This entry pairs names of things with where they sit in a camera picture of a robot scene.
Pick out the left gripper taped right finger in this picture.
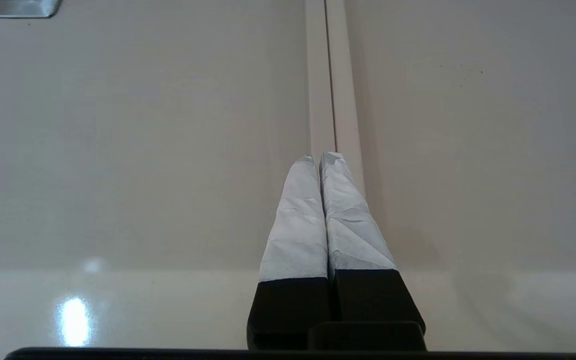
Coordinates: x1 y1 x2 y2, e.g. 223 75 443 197
319 151 426 351

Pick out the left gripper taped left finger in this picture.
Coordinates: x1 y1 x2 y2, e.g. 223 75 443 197
247 155 330 351

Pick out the flat steel tray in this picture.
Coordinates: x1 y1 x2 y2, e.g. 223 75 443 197
0 0 64 19

